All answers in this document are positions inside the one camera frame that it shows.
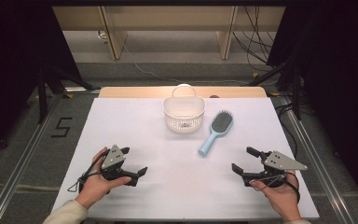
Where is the metal floor rail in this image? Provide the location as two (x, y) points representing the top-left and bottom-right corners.
(279, 96), (356, 224)
(0, 92), (63, 224)

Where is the white table cover sheet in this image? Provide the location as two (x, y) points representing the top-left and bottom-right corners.
(51, 97), (321, 220)

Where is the beige wooden desk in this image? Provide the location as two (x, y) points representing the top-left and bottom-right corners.
(51, 5), (286, 61)

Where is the person's left hand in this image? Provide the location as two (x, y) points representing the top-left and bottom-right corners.
(74, 147), (132, 210)

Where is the left hand-held gripper black cable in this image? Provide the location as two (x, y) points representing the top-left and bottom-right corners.
(67, 148), (112, 194)

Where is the right hand-held gripper black cable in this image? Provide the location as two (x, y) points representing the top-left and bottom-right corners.
(283, 171), (302, 203)

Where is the bundle of black cables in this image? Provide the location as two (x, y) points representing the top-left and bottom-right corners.
(232, 5), (282, 73)

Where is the light blue hairbrush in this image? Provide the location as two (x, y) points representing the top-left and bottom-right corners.
(198, 109), (235, 158)

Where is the dark curtain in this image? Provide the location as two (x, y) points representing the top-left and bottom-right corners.
(0, 0), (84, 163)
(266, 0), (358, 213)

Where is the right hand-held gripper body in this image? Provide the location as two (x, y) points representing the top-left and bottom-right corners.
(242, 150), (309, 189)

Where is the person's right hand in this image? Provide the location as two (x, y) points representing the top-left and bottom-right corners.
(249, 169), (303, 223)

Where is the hand-held gripper black cable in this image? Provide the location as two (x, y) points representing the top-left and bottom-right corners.
(67, 148), (112, 194)
(283, 171), (302, 203)

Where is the light wooden table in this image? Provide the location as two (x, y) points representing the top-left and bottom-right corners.
(98, 85), (269, 100)

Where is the black metal stand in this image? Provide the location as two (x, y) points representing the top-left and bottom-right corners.
(247, 60), (303, 121)
(36, 64), (103, 125)

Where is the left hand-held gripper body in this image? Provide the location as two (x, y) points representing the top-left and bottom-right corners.
(100, 144), (138, 188)

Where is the white slotted plastic basket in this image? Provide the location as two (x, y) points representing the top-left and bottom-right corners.
(162, 83), (207, 134)

